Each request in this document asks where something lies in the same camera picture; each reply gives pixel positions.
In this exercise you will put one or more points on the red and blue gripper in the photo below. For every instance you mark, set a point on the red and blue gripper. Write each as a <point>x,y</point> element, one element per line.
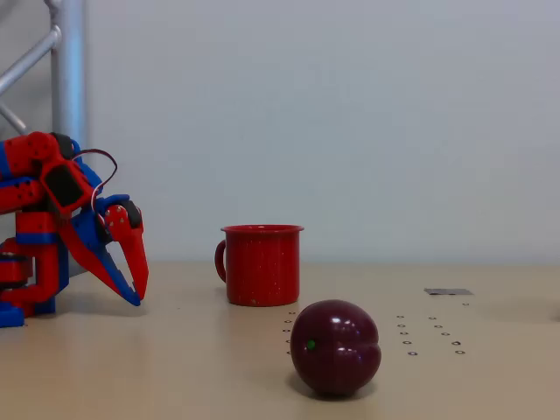
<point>88,226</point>

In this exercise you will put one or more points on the dark purple plum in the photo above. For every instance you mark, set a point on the dark purple plum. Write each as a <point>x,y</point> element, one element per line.
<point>337,350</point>

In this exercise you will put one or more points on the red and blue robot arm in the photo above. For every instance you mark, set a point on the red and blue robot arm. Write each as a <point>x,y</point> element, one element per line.
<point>26,153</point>

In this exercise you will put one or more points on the red enamel mug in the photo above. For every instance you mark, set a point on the red enamel mug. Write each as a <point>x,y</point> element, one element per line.
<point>262,267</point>

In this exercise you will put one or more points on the silver metal diagonal tube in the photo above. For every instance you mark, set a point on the silver metal diagonal tube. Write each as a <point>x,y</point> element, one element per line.
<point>26,57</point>
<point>13,118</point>

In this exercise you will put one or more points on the silver metal vertical pole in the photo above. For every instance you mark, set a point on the silver metal vertical pole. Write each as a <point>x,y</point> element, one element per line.
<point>70,65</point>

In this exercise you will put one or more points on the dark grey tape patch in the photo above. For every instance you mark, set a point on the dark grey tape patch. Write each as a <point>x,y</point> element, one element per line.
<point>448,291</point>

